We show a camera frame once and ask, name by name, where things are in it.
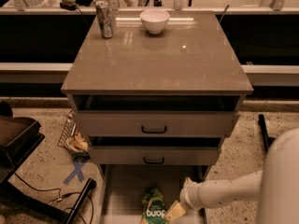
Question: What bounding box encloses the black top drawer handle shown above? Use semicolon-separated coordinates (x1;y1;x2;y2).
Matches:
141;126;167;134

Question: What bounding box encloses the middle drawer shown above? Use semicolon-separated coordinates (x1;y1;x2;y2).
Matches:
89;147;220;165

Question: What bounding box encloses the top drawer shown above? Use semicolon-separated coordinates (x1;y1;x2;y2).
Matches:
73;111;239;137

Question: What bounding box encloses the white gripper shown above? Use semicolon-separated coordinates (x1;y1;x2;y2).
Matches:
164;177;204;222

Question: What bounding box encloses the blue tape cross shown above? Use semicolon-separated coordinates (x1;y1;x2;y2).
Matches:
63;157;89;185

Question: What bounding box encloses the black stand base left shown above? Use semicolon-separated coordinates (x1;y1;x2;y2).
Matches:
0;102;96;224

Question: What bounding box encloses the wire basket with items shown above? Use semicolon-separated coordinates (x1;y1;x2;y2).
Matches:
58;112;89;157

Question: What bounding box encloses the silver drink can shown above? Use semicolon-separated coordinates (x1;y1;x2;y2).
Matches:
95;0;113;38

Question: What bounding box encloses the white bowl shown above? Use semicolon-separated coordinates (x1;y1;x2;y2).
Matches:
140;9;170;34

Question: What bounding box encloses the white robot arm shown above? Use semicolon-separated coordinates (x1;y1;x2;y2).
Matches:
164;128;299;224

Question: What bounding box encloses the green rice chip bag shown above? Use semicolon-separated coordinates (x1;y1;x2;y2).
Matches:
140;187;169;224

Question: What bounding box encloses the black stand leg right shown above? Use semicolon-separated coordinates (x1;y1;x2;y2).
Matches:
258;114;275;152

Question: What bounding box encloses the grey drawer cabinet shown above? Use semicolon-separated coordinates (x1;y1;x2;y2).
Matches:
61;9;254;181

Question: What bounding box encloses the black middle drawer handle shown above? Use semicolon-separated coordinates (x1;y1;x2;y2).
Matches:
143;157;164;165

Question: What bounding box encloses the open bottom drawer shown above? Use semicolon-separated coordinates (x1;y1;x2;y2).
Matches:
99;165;202;224

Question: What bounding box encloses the black drawer handle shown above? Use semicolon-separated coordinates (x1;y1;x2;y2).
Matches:
143;157;164;165
141;126;167;134

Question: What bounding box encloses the black power adapter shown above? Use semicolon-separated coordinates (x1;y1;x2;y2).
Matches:
60;1;77;11

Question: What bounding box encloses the black floor cable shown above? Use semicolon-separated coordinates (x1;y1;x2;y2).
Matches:
13;171;94;224

